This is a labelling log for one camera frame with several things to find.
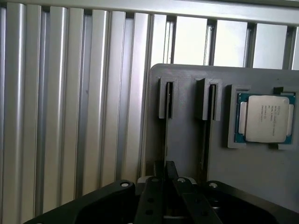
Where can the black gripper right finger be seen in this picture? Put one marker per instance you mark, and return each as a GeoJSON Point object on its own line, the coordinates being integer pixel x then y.
{"type": "Point", "coordinates": [187, 196]}

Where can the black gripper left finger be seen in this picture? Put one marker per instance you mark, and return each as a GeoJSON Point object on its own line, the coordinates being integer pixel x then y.
{"type": "Point", "coordinates": [151, 200]}

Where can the black RAM stick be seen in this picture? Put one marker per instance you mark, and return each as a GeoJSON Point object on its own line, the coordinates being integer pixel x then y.
{"type": "Point", "coordinates": [211, 102]}
{"type": "Point", "coordinates": [169, 102]}

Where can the gray 3D-printed parts rack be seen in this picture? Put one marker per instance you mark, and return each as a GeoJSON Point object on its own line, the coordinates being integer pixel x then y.
{"type": "Point", "coordinates": [187, 144]}

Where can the CPU with silver heat spreader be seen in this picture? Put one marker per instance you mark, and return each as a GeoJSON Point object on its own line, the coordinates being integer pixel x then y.
{"type": "Point", "coordinates": [265, 117]}

